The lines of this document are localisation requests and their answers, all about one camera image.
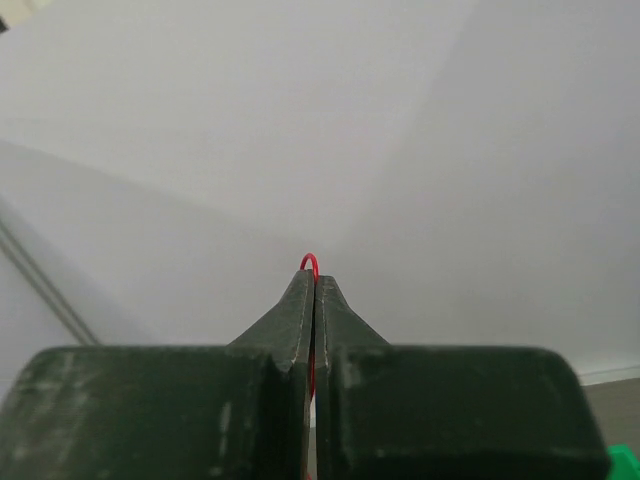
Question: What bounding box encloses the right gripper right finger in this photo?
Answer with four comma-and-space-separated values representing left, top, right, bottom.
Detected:
315, 276, 611, 479

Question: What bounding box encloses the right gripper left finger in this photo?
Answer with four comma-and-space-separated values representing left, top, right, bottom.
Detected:
1, 270, 314, 479

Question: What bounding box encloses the red thin cable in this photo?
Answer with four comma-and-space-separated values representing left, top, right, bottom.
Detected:
298, 252, 321, 480

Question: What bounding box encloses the right green plastic bin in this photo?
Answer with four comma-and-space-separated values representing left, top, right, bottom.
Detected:
607, 444, 640, 480

